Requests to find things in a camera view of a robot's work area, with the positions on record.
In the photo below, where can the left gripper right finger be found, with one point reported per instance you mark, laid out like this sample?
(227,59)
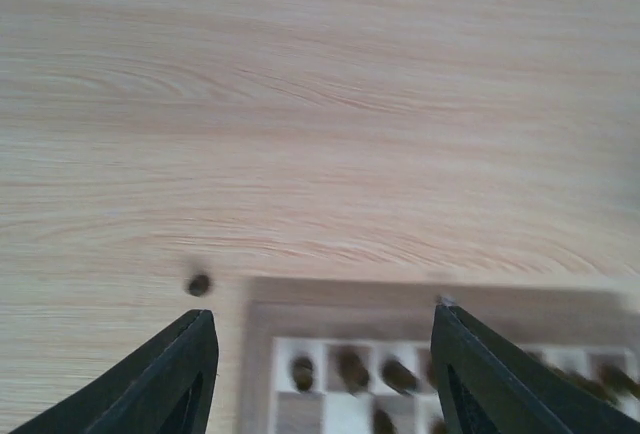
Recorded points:
(486,384)

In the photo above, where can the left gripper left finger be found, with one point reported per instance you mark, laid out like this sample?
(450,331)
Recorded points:
(164,386)

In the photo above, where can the dark pawn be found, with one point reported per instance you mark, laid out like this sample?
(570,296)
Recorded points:
(438,427)
(199,285)
(382,422)

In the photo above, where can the dark rook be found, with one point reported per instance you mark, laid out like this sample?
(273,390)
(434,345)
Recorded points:
(302,373)
(617,380)

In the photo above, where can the dark queen piece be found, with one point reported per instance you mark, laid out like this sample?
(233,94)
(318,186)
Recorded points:
(430,374)

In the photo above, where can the wooden chess board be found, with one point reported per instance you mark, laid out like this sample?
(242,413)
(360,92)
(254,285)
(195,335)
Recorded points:
(574,330)

